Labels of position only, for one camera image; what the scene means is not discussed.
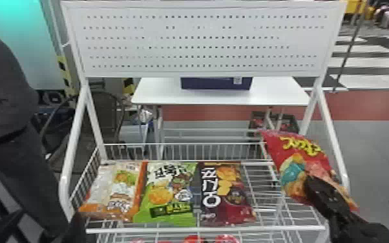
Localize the dark red snack packet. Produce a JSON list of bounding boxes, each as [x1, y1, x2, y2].
[[197, 162, 257, 227]]

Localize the black chair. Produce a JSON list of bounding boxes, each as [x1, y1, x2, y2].
[[87, 89, 127, 144]]

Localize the green snack packet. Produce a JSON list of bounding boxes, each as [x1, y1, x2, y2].
[[132, 161, 200, 227]]

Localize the blue box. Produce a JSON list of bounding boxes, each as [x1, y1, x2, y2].
[[180, 76, 254, 91]]

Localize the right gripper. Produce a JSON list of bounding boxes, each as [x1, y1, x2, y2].
[[302, 175, 352, 222]]

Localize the white side table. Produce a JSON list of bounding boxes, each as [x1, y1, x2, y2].
[[131, 76, 313, 160]]

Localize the person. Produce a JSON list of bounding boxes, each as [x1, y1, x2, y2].
[[0, 0, 87, 243]]

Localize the red noodle cup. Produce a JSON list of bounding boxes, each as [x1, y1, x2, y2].
[[213, 233, 242, 243], [182, 235, 206, 243]]

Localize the orange snack packet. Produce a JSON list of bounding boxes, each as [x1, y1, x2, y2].
[[78, 160, 147, 222]]

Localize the white wire rack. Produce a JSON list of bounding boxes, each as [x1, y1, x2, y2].
[[58, 0, 352, 243]]

